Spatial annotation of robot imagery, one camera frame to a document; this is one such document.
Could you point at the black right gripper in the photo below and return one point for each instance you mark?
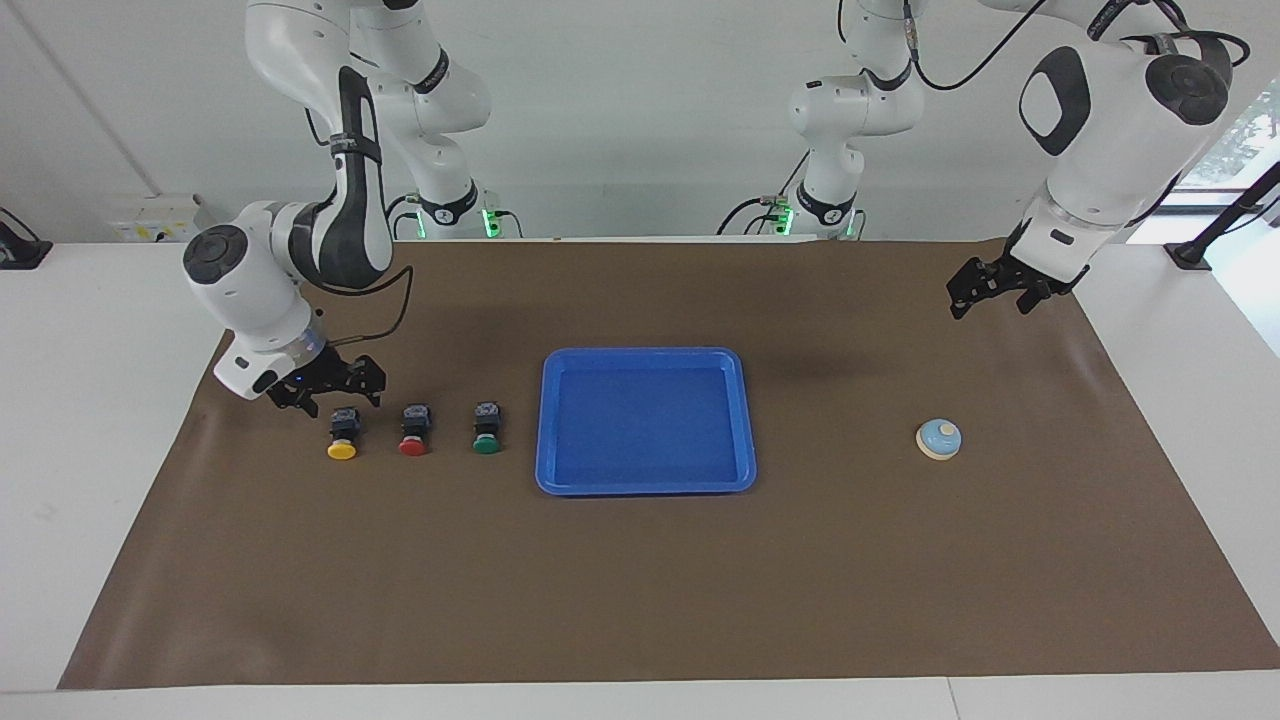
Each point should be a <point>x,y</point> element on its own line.
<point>318,375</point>

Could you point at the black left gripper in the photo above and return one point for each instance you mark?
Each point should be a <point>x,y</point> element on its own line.
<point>1020,270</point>

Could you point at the yellow push button switch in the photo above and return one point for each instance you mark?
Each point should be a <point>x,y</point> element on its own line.
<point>343,448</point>

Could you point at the red push button switch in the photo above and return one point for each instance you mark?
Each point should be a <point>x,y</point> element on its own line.
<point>413,446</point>

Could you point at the green push button switch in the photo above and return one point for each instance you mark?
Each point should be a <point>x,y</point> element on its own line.
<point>487,445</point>

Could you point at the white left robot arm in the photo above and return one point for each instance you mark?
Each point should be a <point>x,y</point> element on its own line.
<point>1110,150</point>

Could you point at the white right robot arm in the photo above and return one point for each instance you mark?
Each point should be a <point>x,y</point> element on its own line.
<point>240,290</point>

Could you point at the light blue call bell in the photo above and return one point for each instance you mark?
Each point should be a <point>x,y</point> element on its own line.
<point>940,438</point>

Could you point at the blue plastic tray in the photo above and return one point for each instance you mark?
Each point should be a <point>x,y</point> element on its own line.
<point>650,430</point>

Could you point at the black angled stand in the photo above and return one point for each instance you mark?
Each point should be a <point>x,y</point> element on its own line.
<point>1190,255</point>

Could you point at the bright window pane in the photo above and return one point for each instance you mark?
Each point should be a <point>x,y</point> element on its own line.
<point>1245,140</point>

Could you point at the brown table mat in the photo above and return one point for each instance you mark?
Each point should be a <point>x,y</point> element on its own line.
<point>640,580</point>

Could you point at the black clamp mount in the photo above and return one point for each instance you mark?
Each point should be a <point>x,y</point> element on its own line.
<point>25,255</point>

